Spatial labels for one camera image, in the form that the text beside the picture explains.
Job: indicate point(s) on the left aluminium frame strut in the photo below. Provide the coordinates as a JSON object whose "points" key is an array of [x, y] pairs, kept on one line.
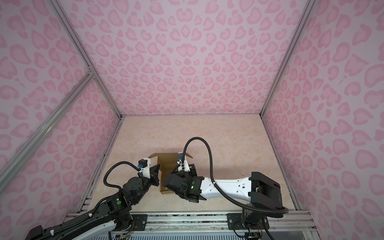
{"points": [[20, 159]]}

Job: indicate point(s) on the black mounting plate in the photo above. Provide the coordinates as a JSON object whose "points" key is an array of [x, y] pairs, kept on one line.
{"points": [[138, 222], [234, 221]]}

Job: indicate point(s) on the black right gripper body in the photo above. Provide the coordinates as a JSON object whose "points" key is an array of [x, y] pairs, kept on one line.
{"points": [[191, 174]]}

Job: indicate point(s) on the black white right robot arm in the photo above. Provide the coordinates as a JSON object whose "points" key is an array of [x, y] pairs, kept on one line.
{"points": [[258, 195]]}

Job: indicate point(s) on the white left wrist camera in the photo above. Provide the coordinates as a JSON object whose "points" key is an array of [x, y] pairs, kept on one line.
{"points": [[144, 167]]}

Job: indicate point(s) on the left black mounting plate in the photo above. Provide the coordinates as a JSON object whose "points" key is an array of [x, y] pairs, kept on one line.
{"points": [[138, 222]]}

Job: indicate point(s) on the back right aluminium post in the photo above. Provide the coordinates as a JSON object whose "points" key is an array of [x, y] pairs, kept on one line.
{"points": [[310, 7]]}

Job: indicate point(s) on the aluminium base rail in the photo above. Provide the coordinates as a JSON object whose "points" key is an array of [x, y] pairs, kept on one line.
{"points": [[212, 225]]}

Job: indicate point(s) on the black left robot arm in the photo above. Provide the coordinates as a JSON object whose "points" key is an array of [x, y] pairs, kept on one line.
{"points": [[111, 212]]}

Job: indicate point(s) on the aluminium post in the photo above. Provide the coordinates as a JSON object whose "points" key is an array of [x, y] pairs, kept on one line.
{"points": [[310, 7], [79, 46]]}

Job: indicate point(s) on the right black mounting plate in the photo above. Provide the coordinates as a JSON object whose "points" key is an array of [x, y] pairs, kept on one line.
{"points": [[234, 221]]}

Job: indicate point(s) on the back left aluminium post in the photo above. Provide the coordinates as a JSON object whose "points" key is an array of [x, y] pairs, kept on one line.
{"points": [[79, 46]]}

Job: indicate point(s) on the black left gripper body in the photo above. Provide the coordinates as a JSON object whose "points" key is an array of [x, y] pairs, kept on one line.
{"points": [[146, 184]]}

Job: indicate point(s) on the brown cardboard box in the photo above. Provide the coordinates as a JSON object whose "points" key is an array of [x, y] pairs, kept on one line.
{"points": [[168, 163]]}

